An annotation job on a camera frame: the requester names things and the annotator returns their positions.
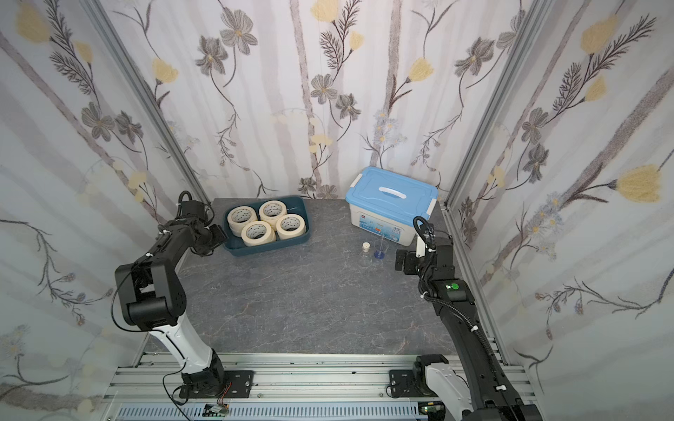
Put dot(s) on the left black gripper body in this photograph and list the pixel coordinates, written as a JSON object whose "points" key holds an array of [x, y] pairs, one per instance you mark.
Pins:
{"points": [[213, 237]]}

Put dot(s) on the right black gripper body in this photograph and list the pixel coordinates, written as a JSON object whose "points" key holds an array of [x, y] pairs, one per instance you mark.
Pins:
{"points": [[404, 260]]}

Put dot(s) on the cream masking tape roll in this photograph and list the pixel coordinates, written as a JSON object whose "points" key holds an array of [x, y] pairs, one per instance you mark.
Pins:
{"points": [[239, 217], [258, 233], [290, 226], [272, 211]]}

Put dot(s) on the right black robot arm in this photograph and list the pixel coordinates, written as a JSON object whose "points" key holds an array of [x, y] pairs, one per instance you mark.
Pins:
{"points": [[484, 392]]}

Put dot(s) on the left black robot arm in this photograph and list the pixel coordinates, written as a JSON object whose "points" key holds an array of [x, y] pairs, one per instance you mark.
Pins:
{"points": [[152, 298]]}

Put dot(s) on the teal plastic storage tray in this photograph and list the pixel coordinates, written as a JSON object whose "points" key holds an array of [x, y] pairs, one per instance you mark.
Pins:
{"points": [[295, 205]]}

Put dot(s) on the blue lidded storage box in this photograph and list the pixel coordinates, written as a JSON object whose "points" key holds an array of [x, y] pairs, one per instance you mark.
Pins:
{"points": [[385, 204]]}

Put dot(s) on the small clear bottle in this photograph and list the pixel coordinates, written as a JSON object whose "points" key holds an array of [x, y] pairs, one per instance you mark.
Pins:
{"points": [[365, 259]]}

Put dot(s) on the small circuit board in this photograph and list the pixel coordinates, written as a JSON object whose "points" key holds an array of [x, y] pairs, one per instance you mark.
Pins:
{"points": [[215, 410]]}

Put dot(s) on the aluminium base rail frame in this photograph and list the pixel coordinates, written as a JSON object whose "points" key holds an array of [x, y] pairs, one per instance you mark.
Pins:
{"points": [[286, 387]]}

